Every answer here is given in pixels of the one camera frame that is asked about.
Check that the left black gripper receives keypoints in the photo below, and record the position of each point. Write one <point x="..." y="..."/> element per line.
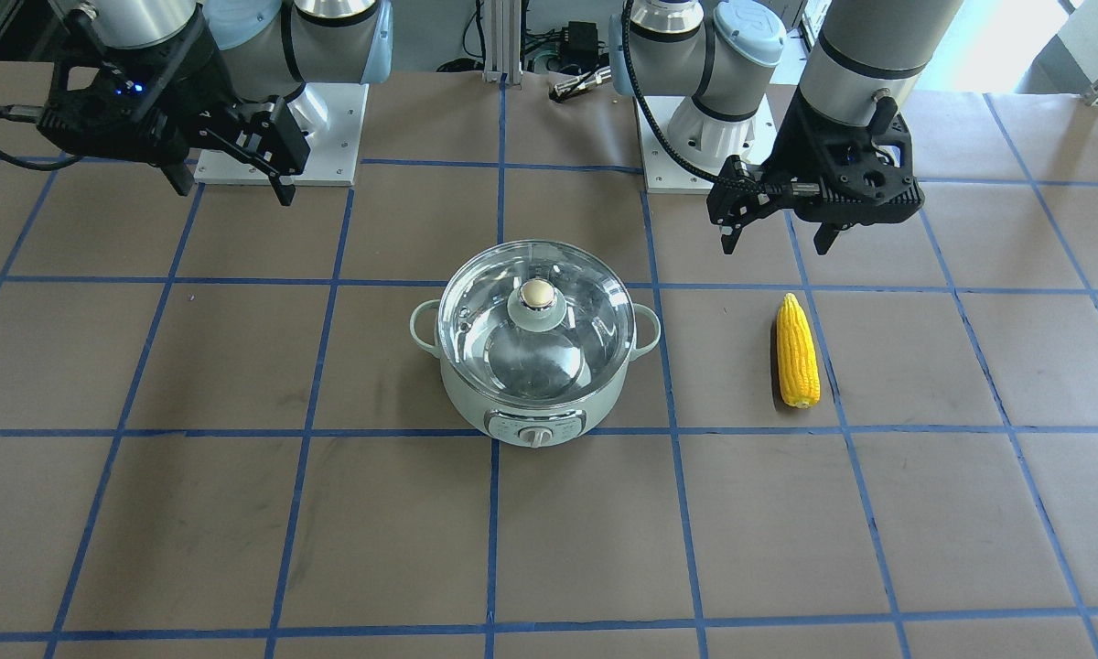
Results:
<point x="802" y="146"/>

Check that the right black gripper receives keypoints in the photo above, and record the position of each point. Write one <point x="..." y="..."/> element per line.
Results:
<point x="186" y="75"/>

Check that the yellow corn cob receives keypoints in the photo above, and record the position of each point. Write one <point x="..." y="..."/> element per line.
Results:
<point x="798" y="378"/>

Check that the glass pot lid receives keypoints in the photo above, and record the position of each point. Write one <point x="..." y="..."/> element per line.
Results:
<point x="538" y="324"/>

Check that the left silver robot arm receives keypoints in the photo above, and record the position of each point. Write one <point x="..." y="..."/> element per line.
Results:
<point x="723" y="58"/>

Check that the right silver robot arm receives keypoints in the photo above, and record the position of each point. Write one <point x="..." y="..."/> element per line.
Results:
<point x="273" y="48"/>

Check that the pale green electric pot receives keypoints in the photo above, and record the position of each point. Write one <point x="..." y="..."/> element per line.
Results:
<point x="528" y="427"/>

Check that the metal connector plug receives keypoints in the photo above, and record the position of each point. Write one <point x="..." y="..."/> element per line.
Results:
<point x="580" y="84"/>

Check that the black power adapter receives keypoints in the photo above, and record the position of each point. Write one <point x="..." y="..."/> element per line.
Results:
<point x="580" y="45"/>

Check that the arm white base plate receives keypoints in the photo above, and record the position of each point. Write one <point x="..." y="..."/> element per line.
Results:
<point x="313" y="140"/>
<point x="703" y="141"/>

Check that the aluminium frame post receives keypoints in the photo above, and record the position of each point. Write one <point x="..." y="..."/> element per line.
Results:
<point x="502" y="31"/>

